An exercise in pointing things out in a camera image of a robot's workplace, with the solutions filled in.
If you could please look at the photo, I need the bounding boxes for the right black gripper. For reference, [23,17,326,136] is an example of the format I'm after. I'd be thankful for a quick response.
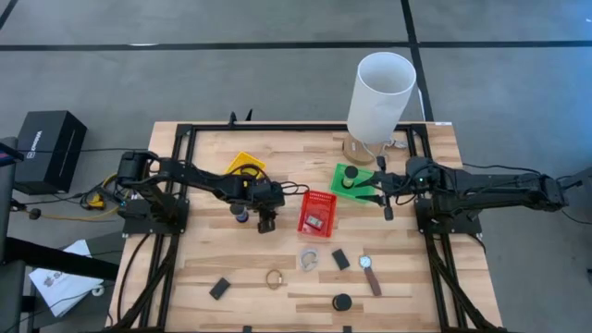
[355,155,411,222]

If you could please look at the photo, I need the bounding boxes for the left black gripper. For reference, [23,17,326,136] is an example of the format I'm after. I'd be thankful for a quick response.
[247,179,286,235]

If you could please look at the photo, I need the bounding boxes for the jar with blue contents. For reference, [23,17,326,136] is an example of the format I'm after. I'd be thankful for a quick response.
[229,203,251,225]

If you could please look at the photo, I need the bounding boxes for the round black disc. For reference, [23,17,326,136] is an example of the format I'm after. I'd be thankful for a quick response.
[331,292,353,313]

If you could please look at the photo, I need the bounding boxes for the jar with yellow contents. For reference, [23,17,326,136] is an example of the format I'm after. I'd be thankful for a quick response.
[341,165,360,190]

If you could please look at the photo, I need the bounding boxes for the green plastic basket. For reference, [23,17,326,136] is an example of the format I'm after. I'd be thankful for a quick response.
[328,163,378,204]

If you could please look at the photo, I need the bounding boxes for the red plastic basket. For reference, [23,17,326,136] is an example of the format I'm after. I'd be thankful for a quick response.
[297,189,338,239]

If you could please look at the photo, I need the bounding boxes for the yellow plastic basket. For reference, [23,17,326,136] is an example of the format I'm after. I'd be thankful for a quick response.
[225,151,267,179]

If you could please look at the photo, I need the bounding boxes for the small black box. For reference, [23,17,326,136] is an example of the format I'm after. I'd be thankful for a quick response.
[208,277,231,301]
[331,248,352,271]

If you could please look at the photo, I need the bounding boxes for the table lamp white shade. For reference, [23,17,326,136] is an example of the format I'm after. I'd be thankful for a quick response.
[341,51,417,167]

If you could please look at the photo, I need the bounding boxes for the black table clamp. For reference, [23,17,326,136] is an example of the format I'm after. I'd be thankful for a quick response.
[228,108,254,129]

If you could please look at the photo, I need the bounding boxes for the dark grey floor object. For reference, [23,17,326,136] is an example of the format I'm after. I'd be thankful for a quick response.
[561,166,592,204]

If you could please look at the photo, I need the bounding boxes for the black beam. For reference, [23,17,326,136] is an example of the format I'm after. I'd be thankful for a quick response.
[4,236,119,281]

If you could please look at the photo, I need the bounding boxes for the white paper sheets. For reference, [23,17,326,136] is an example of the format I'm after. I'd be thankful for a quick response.
[28,239,105,318]

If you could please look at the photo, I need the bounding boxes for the black cardboard box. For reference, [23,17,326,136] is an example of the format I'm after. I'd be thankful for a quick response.
[13,109,88,195]

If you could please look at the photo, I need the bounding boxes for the red and blue object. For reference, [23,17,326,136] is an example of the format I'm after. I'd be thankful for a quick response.
[0,142,24,167]

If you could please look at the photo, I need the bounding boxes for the white lamp cord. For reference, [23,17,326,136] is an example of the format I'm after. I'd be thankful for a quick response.
[364,87,429,166]

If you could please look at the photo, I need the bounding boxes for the gold bracelet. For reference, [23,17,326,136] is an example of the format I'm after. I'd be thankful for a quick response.
[265,269,284,291]

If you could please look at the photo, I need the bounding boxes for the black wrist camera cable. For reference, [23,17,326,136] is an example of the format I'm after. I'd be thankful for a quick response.
[277,181,311,196]

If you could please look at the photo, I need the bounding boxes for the wristwatch brown strap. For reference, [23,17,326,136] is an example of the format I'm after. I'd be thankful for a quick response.
[358,254,383,298]

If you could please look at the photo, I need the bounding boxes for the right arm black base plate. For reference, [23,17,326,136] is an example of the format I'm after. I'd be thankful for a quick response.
[414,197,483,236]

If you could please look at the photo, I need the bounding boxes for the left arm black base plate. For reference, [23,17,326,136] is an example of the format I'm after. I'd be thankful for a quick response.
[122,196,191,236]

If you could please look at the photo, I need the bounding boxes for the yellow cable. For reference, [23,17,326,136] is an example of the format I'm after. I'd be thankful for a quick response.
[41,171,133,222]

